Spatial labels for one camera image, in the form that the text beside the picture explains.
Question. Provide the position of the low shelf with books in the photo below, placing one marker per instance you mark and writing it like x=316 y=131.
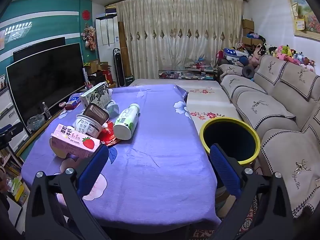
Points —
x=185 y=75

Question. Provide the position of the red foil wrapper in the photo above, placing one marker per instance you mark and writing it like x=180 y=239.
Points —
x=108 y=136

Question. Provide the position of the dark neck pillow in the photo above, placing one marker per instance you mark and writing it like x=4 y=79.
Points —
x=248 y=71

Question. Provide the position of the small pink item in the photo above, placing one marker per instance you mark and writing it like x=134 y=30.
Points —
x=62 y=104

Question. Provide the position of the red round wall ornament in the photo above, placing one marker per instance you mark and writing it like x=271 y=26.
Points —
x=86 y=14

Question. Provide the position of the smaller black television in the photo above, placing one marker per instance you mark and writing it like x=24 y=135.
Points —
x=37 y=46

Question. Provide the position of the pink strawberry milk carton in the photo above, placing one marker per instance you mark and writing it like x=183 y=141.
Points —
x=72 y=140

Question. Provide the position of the framed flower wall picture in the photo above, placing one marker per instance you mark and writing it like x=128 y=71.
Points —
x=308 y=12

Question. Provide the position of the white plastic drawer unit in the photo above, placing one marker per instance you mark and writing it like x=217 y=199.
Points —
x=7 y=112

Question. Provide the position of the yellow rimmed dark trash bin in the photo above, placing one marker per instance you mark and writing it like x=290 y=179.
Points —
x=232 y=137

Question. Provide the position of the brown plastic tray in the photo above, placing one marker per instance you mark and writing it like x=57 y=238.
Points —
x=96 y=112

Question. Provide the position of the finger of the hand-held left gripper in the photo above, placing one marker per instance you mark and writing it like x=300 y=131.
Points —
x=11 y=129

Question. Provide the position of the black tower fan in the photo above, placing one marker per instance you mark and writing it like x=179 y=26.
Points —
x=118 y=67

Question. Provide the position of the white plastic bottle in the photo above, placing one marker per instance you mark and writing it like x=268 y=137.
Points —
x=126 y=122

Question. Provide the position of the open cardboard box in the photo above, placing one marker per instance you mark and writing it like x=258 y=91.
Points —
x=96 y=66

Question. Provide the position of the large black television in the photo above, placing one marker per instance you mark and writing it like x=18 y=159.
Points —
x=45 y=80

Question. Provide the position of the blue and red box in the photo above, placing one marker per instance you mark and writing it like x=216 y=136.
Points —
x=73 y=101

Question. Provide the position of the white floral carton box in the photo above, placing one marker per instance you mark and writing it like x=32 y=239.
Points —
x=96 y=93

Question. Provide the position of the purple floral blanket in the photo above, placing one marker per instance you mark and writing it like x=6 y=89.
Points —
x=155 y=142

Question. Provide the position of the hanging dried flower decoration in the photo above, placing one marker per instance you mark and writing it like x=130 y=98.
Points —
x=89 y=36

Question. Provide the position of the cream patterned curtain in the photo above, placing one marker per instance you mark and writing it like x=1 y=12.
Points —
x=180 y=35

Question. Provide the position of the pile of plush toys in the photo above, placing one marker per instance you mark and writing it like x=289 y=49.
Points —
x=282 y=51

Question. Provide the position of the glass ashtray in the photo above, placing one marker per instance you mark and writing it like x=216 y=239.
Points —
x=35 y=122

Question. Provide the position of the pile of books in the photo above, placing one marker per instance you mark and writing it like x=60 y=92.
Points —
x=15 y=180

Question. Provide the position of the white yogurt cup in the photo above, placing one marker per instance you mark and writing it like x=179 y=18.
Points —
x=87 y=126

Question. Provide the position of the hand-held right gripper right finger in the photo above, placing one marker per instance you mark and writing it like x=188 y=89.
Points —
x=225 y=170

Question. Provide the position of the clear water bottle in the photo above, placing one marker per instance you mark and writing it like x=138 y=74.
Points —
x=47 y=111

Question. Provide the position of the beige sofa with deer covers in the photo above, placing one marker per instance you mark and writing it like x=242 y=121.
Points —
x=275 y=97

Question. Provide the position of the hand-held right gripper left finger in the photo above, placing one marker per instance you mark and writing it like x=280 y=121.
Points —
x=92 y=170

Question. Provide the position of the white standing air conditioner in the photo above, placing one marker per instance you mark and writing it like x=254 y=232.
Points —
x=107 y=35

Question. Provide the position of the blue white starred bag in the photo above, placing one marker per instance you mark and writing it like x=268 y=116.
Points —
x=232 y=53

